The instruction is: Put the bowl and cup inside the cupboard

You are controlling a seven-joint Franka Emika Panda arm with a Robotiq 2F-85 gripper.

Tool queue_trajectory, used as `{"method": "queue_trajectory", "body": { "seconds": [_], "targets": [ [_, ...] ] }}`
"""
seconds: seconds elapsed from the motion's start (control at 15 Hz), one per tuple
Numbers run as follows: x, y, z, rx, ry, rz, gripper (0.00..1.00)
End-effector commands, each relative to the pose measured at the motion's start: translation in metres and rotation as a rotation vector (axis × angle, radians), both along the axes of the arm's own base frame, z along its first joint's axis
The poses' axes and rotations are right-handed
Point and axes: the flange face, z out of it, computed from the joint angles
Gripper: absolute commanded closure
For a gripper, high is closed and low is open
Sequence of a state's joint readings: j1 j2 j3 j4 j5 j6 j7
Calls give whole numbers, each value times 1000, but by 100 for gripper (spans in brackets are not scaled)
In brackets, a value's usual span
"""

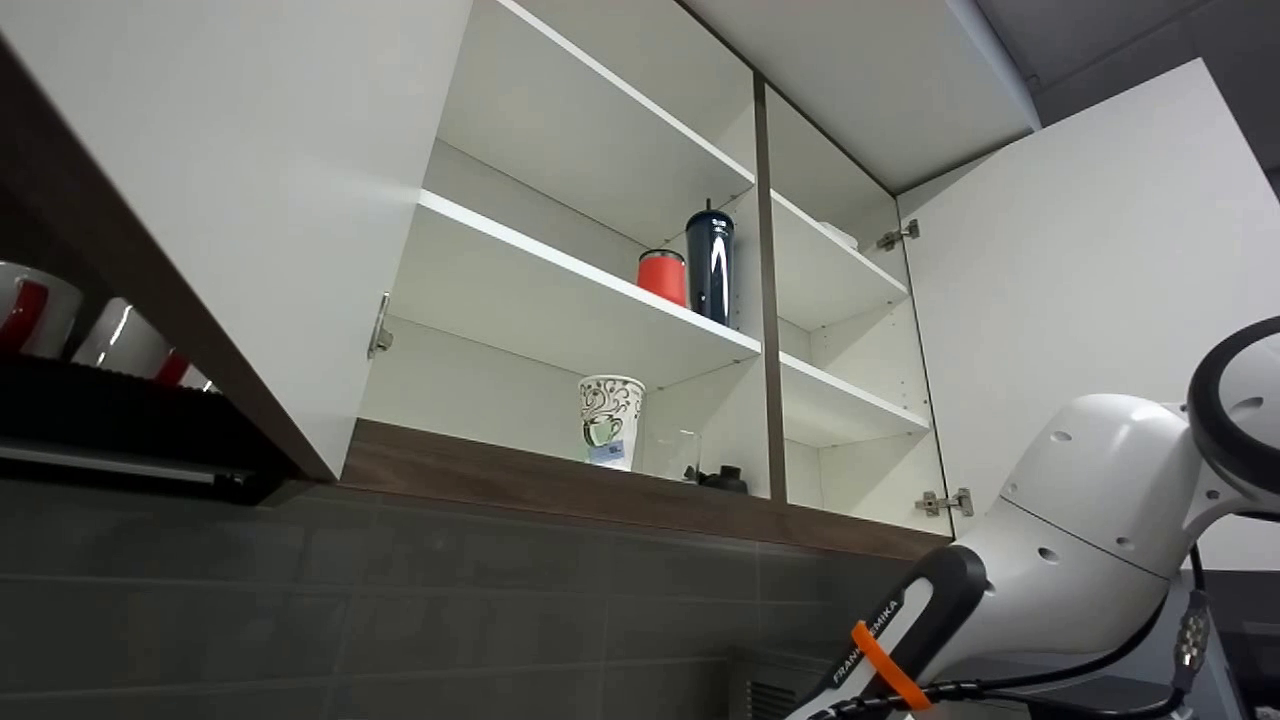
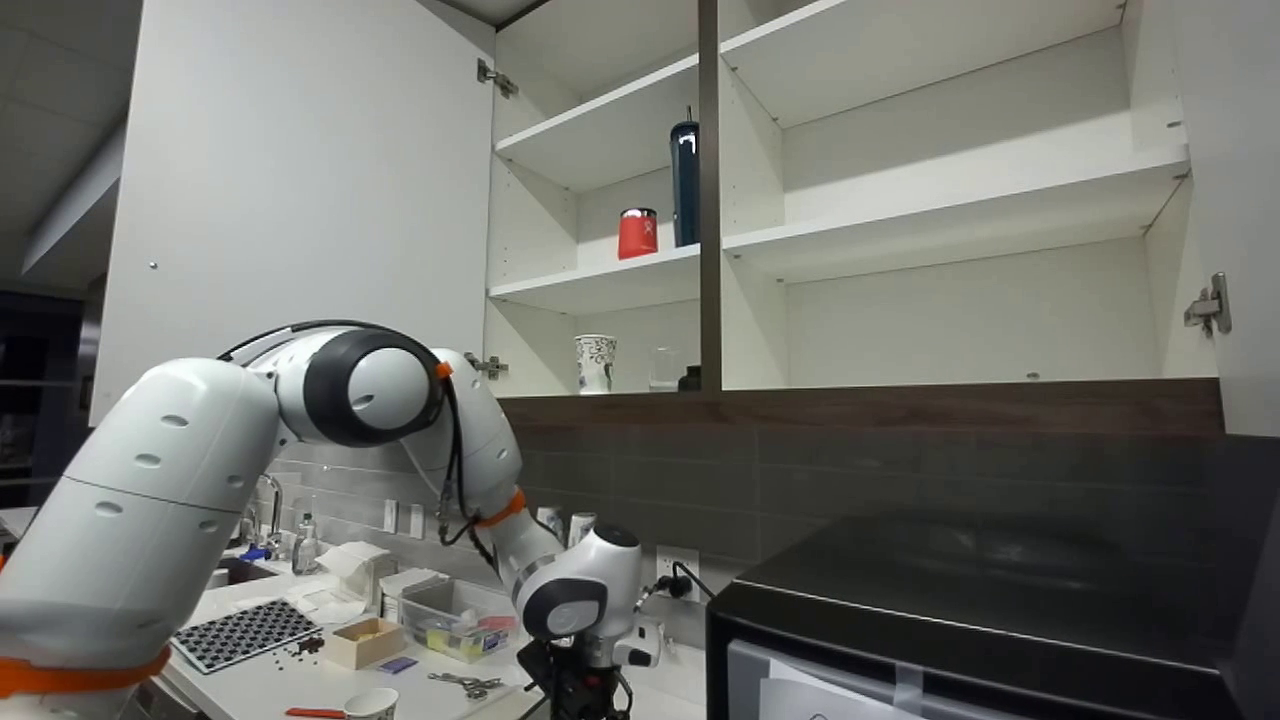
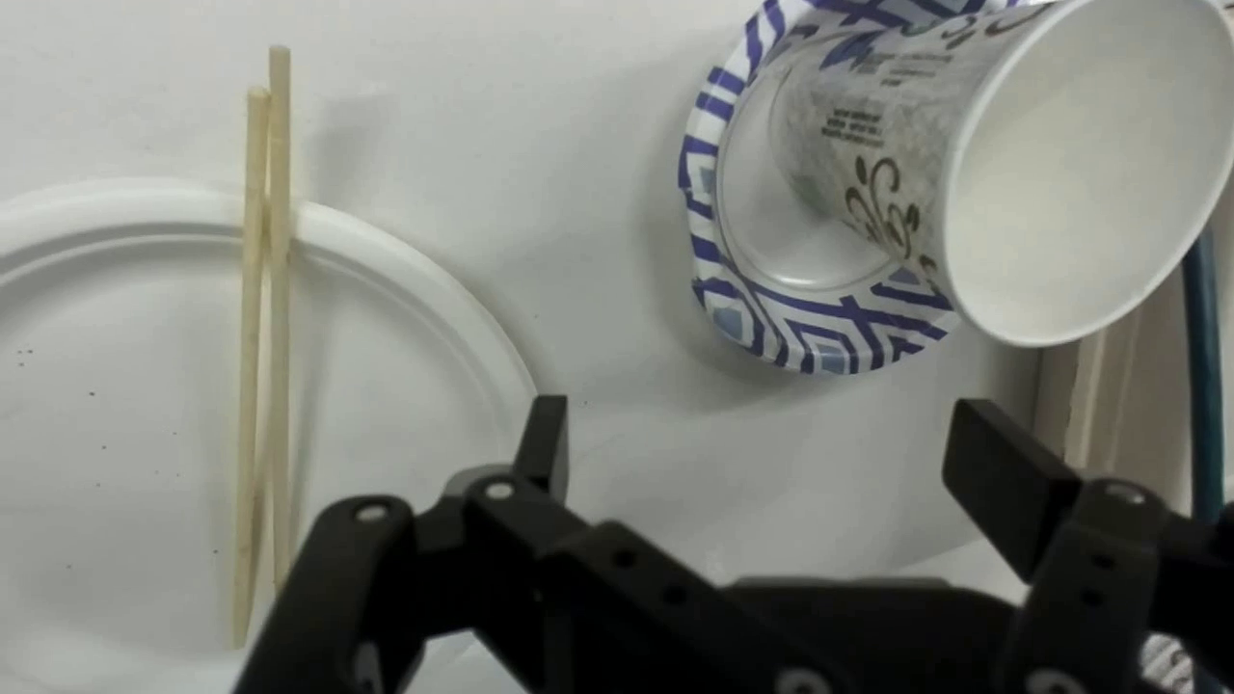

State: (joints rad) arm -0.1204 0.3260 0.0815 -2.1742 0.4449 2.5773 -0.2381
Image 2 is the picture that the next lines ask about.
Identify small clear bottle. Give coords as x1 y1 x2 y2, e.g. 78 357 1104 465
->
287 506 329 578

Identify wide orange band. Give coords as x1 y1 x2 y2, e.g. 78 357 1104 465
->
0 643 176 704

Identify white cupboard door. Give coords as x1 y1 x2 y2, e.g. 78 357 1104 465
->
1130 0 1280 440
87 0 502 431

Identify crumpled white paper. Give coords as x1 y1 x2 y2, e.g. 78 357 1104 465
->
316 537 398 606

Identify red cup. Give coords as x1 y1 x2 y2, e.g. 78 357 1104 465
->
617 203 661 265

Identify black power plug cable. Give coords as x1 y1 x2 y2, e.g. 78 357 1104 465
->
650 554 719 606

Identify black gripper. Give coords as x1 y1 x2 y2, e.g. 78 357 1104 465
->
518 635 640 720

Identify clear plastic container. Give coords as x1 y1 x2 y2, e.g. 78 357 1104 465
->
391 571 519 667

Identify small wooden box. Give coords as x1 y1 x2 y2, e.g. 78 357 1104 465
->
316 611 411 674

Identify white wall cupboard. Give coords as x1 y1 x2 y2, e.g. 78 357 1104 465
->
477 0 1231 440

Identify dark shelf unit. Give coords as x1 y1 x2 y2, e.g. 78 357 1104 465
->
0 282 110 513

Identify black white calibration board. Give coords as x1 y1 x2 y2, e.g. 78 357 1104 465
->
170 597 329 680

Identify metal door hinge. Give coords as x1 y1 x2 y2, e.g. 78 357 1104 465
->
474 51 519 99
1181 271 1235 339
462 349 511 383

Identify black microwave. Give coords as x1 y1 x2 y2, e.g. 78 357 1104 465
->
702 506 1280 720

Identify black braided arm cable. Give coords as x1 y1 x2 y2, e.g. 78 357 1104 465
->
217 315 502 550

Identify dark blue tumbler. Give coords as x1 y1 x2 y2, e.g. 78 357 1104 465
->
667 108 705 250

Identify patterned paper cup green emblem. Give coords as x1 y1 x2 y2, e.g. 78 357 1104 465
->
572 326 619 401

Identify metal keys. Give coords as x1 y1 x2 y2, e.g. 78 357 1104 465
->
429 667 510 709

